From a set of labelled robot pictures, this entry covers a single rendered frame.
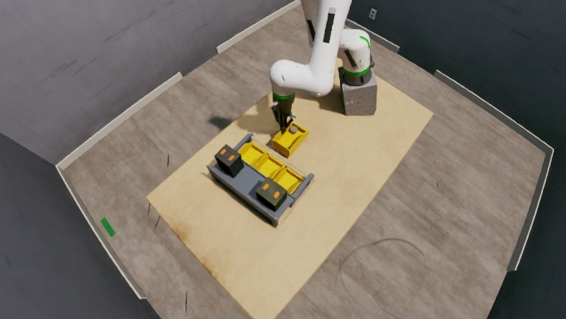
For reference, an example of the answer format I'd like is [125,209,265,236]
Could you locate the yellow bin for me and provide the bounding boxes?
[254,154,286,180]
[238,142,268,167]
[272,121,309,157]
[274,167,305,195]

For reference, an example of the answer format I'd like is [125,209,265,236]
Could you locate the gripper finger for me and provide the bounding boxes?
[271,105,282,131]
[281,113,296,134]

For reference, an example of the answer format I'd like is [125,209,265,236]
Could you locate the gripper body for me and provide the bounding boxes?
[275,105,292,118]

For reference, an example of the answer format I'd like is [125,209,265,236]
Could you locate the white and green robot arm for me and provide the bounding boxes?
[269,0,375,107]

